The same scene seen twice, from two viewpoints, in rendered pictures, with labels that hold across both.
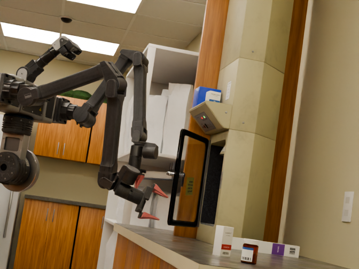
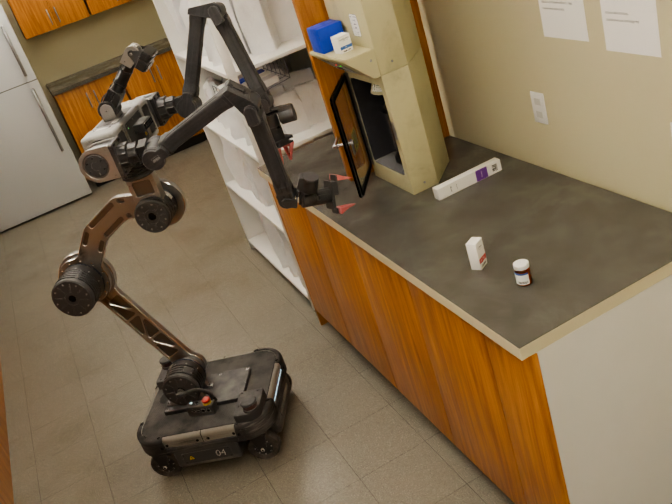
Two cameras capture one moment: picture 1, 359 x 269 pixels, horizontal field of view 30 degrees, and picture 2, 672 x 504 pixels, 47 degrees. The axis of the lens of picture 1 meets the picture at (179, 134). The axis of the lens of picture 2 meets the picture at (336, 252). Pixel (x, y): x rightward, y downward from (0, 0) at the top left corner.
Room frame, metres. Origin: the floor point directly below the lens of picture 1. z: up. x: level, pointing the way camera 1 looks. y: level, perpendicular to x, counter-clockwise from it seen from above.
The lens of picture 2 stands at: (0.09, 0.43, 2.15)
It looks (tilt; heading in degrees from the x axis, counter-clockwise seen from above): 27 degrees down; 354
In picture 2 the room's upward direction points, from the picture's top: 19 degrees counter-clockwise
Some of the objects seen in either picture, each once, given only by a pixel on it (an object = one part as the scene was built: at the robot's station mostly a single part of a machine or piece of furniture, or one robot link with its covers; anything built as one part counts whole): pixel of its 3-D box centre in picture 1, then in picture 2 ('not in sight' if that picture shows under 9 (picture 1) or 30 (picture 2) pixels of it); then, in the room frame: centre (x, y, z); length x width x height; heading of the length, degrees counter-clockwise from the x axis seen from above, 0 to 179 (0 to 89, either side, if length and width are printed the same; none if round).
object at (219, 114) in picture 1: (208, 118); (343, 63); (2.85, -0.11, 1.46); 0.32 x 0.11 x 0.10; 10
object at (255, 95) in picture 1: (244, 156); (396, 80); (2.88, -0.29, 1.33); 0.32 x 0.25 x 0.77; 10
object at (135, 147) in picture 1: (137, 151); (272, 120); (3.07, 0.18, 1.29); 0.07 x 0.06 x 0.07; 71
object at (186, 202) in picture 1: (188, 179); (352, 135); (2.86, -0.07, 1.19); 0.30 x 0.01 x 0.40; 156
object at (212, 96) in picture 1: (212, 99); (341, 43); (2.81, -0.12, 1.54); 0.05 x 0.05 x 0.06; 16
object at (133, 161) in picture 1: (134, 164); (276, 134); (3.07, 0.18, 1.23); 0.10 x 0.07 x 0.07; 116
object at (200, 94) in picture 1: (206, 99); (326, 36); (2.93, -0.10, 1.56); 0.10 x 0.10 x 0.09; 10
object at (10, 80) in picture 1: (13, 89); (128, 154); (2.75, 0.71, 1.45); 0.09 x 0.08 x 0.12; 161
